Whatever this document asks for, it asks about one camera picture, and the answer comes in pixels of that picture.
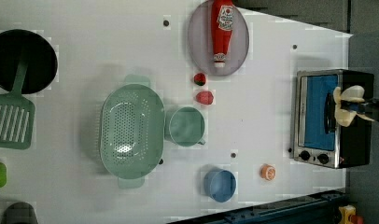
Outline toy orange half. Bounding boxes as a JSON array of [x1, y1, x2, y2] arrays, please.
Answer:
[[260, 164, 276, 181]]

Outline black toaster oven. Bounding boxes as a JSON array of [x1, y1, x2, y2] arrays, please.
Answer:
[[292, 69, 374, 169]]

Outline green spatula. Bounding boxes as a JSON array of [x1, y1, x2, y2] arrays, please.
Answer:
[[0, 53, 35, 150]]

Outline dark grey cylinder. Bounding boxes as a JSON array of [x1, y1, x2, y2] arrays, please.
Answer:
[[0, 202, 38, 224]]

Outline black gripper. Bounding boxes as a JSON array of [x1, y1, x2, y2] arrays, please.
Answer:
[[341, 99, 379, 122]]

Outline blue cup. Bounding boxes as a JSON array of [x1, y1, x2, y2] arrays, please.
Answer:
[[204, 168, 236, 203]]

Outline blue metal frame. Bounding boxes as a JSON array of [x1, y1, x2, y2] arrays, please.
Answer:
[[170, 190, 348, 224]]

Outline red ketchup bottle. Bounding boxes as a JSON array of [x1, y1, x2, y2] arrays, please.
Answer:
[[210, 0, 233, 68]]

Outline green colander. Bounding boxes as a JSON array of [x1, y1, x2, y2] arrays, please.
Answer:
[[99, 75, 165, 189]]

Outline yellow red toy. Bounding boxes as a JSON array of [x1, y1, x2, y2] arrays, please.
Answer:
[[339, 205, 364, 224]]

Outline grey round plate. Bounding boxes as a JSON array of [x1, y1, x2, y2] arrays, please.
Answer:
[[187, 0, 249, 76]]

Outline dark red toy strawberry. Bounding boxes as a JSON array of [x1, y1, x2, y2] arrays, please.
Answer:
[[193, 73, 206, 86]]

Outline black frying pan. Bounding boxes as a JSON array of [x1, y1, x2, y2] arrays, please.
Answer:
[[0, 29, 58, 94]]

